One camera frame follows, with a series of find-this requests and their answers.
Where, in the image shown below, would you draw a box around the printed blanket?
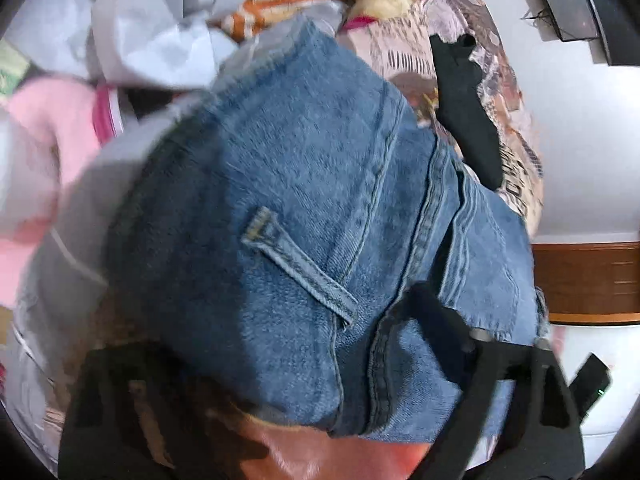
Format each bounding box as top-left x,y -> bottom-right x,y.
210,0 -> 546,241

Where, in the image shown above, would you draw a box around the black wall television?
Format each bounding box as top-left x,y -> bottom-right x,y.
565,0 -> 640,67

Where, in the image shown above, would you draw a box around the blue denim pants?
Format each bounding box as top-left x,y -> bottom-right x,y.
102,20 -> 551,443

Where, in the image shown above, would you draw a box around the brown wooden wardrobe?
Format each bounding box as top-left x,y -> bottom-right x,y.
530,242 -> 640,326

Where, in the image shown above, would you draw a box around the small black wall monitor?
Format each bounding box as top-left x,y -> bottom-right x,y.
531,0 -> 601,43

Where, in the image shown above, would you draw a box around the black garment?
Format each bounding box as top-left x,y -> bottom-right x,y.
429,34 -> 503,188

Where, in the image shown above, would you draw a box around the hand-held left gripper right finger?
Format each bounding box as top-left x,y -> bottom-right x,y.
400,282 -> 586,480

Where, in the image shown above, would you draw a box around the pink cloth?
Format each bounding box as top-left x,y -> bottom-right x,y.
0,77 -> 118,311

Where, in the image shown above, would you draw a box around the white crumpled cloth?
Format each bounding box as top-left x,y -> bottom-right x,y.
91,0 -> 266,92

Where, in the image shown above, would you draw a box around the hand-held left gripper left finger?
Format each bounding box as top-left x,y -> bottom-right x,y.
57,345 -> 261,480

